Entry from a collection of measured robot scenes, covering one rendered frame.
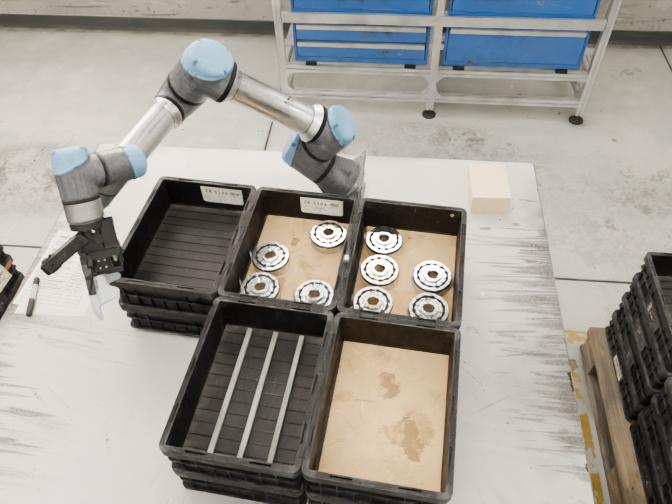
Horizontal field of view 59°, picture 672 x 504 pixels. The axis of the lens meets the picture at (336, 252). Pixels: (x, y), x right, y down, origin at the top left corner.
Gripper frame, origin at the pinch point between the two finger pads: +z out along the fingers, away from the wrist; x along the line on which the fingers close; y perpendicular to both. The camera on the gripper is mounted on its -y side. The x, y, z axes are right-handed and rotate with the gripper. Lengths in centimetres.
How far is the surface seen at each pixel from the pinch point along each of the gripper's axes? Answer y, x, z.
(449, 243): 93, 13, 9
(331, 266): 58, 17, 9
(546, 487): 87, -37, 54
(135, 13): 30, 326, -92
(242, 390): 26.2, -5.5, 25.8
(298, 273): 49, 19, 9
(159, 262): 13.7, 35.3, 2.4
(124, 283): 4.6, 19.5, 1.3
